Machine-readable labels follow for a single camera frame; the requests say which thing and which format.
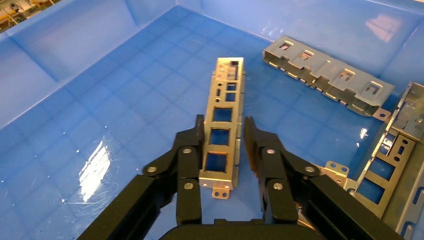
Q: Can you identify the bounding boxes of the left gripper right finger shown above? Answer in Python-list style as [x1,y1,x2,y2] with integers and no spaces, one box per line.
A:
[244,116,403,240]

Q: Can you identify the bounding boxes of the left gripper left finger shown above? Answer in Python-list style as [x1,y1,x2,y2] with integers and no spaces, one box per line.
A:
[76,114,206,240]

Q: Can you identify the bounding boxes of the silver perforated metal bracket part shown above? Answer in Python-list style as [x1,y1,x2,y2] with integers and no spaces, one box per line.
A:
[198,56,247,201]

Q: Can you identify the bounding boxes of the dark metal channel part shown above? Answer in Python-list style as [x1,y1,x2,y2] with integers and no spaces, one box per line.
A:
[319,82,424,240]

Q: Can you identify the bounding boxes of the blue plastic bin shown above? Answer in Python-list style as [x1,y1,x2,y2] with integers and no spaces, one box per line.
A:
[0,0,424,240]

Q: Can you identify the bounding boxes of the silver bracket with four bumps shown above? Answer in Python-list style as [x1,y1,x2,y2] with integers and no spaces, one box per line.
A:
[262,35,396,121]

